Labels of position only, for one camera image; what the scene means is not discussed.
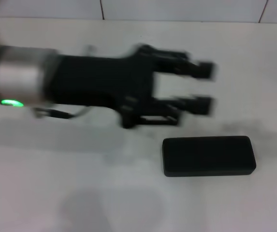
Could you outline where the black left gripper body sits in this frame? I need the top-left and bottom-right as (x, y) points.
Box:
(52, 43), (160, 129)

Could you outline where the black glasses case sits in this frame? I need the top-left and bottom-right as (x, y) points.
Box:
(161, 135), (257, 178)

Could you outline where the black cable with silver plug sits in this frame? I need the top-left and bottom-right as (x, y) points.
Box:
(31, 105), (92, 119)

